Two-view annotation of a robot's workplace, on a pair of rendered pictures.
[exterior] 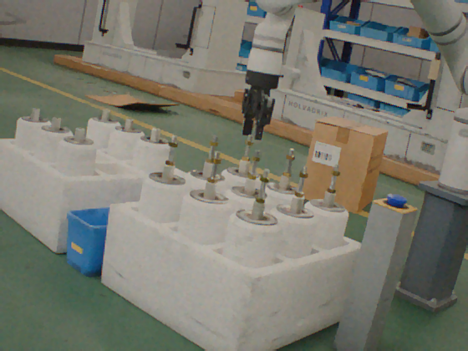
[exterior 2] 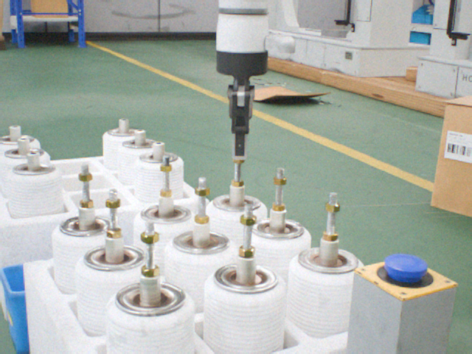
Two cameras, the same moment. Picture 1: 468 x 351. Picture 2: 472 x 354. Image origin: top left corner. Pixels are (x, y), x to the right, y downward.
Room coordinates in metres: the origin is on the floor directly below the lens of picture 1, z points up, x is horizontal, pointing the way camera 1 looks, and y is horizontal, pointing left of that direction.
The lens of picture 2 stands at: (0.55, -0.36, 0.57)
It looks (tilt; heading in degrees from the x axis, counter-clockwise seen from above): 17 degrees down; 21
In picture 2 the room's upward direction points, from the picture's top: 2 degrees clockwise
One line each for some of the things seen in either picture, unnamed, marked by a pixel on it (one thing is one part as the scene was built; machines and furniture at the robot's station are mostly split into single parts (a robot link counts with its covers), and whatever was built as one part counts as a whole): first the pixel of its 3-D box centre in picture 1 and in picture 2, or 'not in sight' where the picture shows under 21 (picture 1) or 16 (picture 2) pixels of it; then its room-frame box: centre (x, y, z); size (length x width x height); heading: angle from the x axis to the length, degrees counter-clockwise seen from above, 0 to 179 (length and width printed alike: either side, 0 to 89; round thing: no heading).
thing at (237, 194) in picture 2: (244, 167); (237, 195); (1.42, -0.03, 0.26); 0.02 x 0.02 x 0.03
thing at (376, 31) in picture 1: (385, 33); not in sight; (6.76, -1.38, 0.90); 0.50 x 0.38 x 0.21; 137
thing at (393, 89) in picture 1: (409, 89); not in sight; (6.45, -1.70, 0.36); 0.50 x 0.38 x 0.21; 136
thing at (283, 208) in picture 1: (295, 211); (245, 279); (1.18, -0.14, 0.25); 0.08 x 0.08 x 0.01
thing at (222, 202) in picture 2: (242, 173); (237, 203); (1.42, -0.03, 0.25); 0.08 x 0.08 x 0.01
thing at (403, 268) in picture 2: (396, 201); (405, 271); (1.13, -0.32, 0.32); 0.04 x 0.04 x 0.02
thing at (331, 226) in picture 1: (317, 246); (322, 325); (1.27, -0.22, 0.16); 0.10 x 0.10 x 0.18
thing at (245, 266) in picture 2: (296, 205); (245, 268); (1.18, -0.14, 0.26); 0.02 x 0.02 x 0.03
